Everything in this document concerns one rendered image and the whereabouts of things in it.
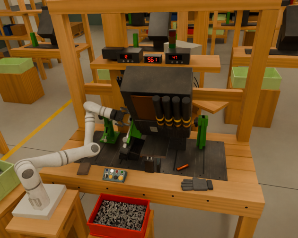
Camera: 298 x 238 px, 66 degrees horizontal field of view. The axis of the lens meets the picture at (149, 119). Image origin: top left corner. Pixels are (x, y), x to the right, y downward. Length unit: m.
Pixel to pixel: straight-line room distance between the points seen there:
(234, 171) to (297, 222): 1.18
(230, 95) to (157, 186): 0.88
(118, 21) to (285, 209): 2.34
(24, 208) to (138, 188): 0.70
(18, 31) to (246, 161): 6.56
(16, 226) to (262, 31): 1.87
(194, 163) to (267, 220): 1.19
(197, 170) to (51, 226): 0.97
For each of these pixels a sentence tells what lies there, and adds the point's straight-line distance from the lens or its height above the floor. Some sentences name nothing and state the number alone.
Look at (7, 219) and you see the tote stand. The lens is 1.95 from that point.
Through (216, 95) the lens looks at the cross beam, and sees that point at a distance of 1.88.
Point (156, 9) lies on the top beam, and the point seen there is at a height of 1.87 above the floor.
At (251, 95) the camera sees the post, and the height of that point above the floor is 1.29.
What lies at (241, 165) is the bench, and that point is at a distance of 1.80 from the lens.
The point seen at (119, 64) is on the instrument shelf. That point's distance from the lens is 1.66.
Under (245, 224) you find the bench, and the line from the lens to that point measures 1.75.
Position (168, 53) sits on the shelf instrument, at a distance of 1.58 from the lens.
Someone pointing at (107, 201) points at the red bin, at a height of 0.88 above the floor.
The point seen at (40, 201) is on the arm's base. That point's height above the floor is 0.96.
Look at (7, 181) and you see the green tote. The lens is 1.94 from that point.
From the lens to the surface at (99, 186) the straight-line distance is 1.69.
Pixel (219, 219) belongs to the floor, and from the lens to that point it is 2.55.
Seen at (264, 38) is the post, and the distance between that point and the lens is 1.68.
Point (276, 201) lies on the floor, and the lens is 2.87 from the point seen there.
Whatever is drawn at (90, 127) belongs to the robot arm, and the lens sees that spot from 1.65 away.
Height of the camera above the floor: 2.06
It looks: 32 degrees down
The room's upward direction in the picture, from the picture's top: 3 degrees counter-clockwise
